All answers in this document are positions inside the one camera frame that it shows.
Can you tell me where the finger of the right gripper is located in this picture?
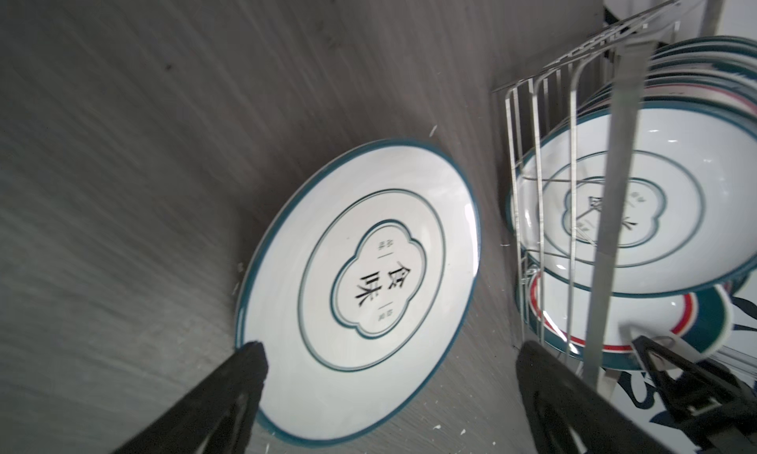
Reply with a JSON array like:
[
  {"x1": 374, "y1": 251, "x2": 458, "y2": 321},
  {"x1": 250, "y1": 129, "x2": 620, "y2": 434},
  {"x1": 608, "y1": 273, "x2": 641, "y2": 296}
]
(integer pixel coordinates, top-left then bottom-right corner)
[{"x1": 633, "y1": 336, "x2": 756, "y2": 453}]

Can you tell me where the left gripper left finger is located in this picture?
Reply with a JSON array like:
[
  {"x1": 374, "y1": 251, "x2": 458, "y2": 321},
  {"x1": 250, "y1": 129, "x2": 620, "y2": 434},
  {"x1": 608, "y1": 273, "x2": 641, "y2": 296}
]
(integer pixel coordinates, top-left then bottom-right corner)
[{"x1": 116, "y1": 342, "x2": 268, "y2": 453}]

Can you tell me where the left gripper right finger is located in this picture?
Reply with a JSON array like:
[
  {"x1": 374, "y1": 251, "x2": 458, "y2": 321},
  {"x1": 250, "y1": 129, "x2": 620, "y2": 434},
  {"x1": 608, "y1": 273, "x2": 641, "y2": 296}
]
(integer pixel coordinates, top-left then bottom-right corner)
[{"x1": 516, "y1": 341, "x2": 669, "y2": 453}]

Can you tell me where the wire dish rack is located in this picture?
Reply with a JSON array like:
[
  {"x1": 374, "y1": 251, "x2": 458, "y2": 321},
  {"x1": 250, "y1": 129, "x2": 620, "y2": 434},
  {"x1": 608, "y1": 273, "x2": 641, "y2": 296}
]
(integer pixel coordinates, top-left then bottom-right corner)
[{"x1": 499, "y1": 0, "x2": 756, "y2": 381}]

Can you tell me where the white plate green cloud motif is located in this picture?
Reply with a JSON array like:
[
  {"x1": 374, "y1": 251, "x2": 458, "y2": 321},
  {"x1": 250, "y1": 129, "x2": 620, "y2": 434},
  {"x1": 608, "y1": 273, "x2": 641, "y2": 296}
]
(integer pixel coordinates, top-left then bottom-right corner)
[
  {"x1": 235, "y1": 138, "x2": 481, "y2": 447},
  {"x1": 506, "y1": 100, "x2": 756, "y2": 298}
]

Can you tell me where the white plate red green band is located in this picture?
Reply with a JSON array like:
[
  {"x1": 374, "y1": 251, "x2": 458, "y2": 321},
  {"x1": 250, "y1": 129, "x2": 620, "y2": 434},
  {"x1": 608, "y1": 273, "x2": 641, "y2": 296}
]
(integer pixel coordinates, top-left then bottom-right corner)
[{"x1": 516, "y1": 265, "x2": 733, "y2": 371}]

